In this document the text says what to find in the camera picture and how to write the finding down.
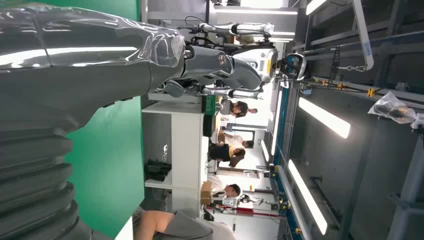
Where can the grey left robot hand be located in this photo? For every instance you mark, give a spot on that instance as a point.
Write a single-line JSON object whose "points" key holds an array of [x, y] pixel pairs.
{"points": [[82, 76]]}

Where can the green table mat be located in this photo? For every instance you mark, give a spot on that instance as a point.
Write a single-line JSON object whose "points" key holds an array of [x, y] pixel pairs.
{"points": [[109, 159]]}

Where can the black items on shelf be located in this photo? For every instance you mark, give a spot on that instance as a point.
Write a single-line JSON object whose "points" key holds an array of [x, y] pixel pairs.
{"points": [[157, 170]]}

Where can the white open cabinet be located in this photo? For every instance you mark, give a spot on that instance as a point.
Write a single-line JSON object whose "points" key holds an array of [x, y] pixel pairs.
{"points": [[185, 139]]}

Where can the green crate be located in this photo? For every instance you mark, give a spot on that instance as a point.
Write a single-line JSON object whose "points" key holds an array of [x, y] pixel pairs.
{"points": [[209, 104]]}

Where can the person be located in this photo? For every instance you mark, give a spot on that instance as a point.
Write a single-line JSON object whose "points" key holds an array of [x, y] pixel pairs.
{"points": [[225, 154], [185, 228], [240, 109], [233, 139], [228, 190]]}

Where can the white desk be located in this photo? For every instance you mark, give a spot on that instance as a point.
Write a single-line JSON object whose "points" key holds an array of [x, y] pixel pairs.
{"points": [[127, 232]]}

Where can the brown cardboard box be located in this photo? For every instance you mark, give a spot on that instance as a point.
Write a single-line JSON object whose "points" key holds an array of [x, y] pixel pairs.
{"points": [[206, 193]]}

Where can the hanging humanoid robot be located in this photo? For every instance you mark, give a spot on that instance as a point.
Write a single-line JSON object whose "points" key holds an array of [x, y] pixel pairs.
{"points": [[265, 63]]}

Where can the short ceiling light strip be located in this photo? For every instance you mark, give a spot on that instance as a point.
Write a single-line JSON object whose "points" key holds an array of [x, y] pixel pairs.
{"points": [[265, 150]]}

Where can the narrow ceiling light strip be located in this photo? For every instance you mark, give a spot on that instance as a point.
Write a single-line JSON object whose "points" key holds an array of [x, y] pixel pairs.
{"points": [[276, 122]]}

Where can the long ceiling light strip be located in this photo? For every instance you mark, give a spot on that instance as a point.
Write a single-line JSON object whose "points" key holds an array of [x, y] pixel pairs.
{"points": [[308, 198], [324, 117], [314, 6]]}

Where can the clear plastic bag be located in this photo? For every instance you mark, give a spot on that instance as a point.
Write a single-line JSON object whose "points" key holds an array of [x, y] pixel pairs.
{"points": [[392, 109]]}

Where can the blue gantry rail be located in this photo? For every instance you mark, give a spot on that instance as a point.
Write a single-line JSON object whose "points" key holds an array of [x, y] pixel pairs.
{"points": [[281, 132]]}

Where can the white metal hoist frame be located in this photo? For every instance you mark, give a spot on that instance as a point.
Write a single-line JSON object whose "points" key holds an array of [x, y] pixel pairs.
{"points": [[362, 33]]}

